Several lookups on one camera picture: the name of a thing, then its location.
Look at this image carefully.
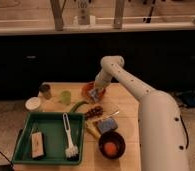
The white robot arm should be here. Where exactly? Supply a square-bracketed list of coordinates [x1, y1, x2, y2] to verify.
[94, 56, 190, 171]

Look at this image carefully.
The white rectangular sponge block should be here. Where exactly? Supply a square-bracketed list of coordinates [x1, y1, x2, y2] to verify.
[31, 132, 44, 158]

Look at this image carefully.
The dark bowl with orange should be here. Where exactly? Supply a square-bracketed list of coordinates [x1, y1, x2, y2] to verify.
[98, 131, 126, 159]

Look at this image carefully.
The right wooden post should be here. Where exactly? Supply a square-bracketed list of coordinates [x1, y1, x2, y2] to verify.
[113, 0, 125, 29]

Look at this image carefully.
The green plastic tray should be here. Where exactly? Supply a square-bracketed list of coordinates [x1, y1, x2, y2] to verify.
[12, 112, 85, 166]

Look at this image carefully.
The white round bowl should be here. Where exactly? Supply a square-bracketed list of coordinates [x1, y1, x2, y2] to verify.
[25, 97, 41, 111]

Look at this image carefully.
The blue sponge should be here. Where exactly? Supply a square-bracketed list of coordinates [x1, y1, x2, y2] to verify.
[97, 118, 118, 134]

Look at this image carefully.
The grey wiping towel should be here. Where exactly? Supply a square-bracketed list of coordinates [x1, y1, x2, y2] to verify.
[89, 88, 101, 102]

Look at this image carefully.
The white dish brush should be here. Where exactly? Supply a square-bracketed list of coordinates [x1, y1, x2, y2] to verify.
[62, 113, 79, 159]

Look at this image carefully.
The dark object on floor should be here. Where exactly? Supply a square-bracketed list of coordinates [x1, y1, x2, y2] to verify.
[178, 91, 195, 108]

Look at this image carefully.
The green cup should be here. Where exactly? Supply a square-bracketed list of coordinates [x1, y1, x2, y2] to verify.
[60, 90, 71, 105]

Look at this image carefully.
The dark brown food item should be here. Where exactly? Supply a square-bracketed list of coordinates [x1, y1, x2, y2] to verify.
[85, 106, 103, 120]

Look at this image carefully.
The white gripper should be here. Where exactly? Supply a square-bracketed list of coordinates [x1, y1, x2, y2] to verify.
[94, 72, 110, 89]

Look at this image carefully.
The red bowl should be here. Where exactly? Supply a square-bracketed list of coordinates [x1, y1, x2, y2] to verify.
[81, 82, 106, 103]

